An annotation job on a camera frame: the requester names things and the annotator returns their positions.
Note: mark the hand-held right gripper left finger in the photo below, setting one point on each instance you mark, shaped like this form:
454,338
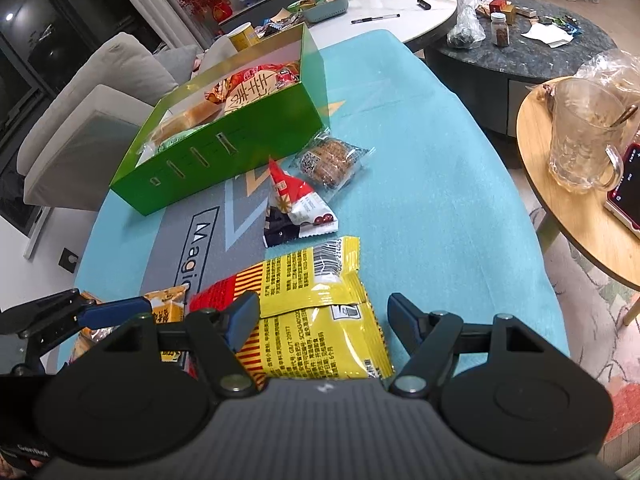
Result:
245,315

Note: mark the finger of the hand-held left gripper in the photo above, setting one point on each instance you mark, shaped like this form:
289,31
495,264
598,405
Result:
115,311
45,310

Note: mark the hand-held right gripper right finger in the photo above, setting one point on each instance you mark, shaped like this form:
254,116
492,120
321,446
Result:
402,317

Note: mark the orange snack packet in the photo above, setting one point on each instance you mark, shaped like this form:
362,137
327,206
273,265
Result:
167,305

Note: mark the yellow red striped snack packet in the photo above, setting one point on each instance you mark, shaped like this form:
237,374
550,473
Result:
310,320

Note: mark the dark small snack packet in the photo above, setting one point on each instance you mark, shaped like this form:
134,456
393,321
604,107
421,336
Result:
282,234

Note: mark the red white triangular packet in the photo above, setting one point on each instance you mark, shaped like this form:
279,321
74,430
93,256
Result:
295,200

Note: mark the green cardboard box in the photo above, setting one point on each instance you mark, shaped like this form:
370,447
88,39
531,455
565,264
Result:
200,170

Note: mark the clear round cake packet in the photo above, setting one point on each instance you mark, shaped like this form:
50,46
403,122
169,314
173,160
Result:
327,160

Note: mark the clear bread slice packet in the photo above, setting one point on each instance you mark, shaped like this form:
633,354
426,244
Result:
190,117

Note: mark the red heart cookie packet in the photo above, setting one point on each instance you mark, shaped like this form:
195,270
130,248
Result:
250,90

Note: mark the person's left hand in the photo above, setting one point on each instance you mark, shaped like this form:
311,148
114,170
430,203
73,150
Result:
20,466

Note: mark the wooden round side table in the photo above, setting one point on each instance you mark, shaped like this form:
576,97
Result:
575,220

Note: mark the patterned floor rug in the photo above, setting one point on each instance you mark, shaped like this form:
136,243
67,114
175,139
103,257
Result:
600,350

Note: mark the grey armchair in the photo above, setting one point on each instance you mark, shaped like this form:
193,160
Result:
75,110

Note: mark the glass mug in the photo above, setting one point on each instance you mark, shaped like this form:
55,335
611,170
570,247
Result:
580,135

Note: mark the smartphone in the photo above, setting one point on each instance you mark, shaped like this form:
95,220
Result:
630,185

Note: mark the dark marble round table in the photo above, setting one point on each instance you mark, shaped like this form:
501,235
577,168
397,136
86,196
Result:
500,67

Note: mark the black framed window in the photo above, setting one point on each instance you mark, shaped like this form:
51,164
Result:
30,35

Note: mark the yellow can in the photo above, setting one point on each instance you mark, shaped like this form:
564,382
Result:
245,37

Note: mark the plastic bag of dark food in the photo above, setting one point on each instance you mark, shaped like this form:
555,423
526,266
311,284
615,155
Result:
465,35

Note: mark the pile of dark wrappers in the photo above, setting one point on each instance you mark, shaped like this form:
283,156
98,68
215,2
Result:
280,22

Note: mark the white round table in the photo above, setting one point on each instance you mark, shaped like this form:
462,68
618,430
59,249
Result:
432,22

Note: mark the black pen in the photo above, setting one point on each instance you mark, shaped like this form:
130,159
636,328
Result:
375,19

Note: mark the glass spice jar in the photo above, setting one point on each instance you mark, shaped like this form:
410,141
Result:
500,32

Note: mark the grey television cabinet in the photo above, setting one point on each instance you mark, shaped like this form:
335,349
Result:
252,9

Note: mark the grey curtain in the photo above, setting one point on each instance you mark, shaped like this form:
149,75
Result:
150,0

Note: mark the green round tin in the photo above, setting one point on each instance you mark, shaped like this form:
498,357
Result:
299,6

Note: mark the teal basket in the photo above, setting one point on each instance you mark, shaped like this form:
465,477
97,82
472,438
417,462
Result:
325,11

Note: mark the small black stick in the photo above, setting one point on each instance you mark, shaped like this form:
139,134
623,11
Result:
423,3

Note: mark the white paper napkin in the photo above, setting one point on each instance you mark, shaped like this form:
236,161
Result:
547,35

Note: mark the small red box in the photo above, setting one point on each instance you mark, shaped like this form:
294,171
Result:
500,8

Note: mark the clear plastic food bag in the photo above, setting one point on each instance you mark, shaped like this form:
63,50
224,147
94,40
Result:
615,70

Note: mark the pile of colourful wrappers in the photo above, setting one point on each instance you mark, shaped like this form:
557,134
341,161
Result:
565,24

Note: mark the black wall socket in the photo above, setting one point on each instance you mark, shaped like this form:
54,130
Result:
67,259

